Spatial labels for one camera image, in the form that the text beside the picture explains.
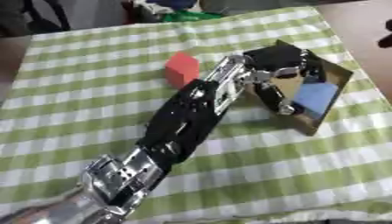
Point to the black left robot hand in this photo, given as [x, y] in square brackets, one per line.
[275, 58]

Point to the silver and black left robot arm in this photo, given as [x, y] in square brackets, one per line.
[184, 122]

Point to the tan cardboard box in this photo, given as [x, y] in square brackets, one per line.
[308, 124]

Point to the blue block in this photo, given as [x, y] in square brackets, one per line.
[316, 97]

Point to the green bag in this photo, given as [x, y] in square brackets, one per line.
[191, 16]

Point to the red cube block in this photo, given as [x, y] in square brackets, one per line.
[181, 70]

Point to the black chair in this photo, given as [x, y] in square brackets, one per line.
[48, 20]

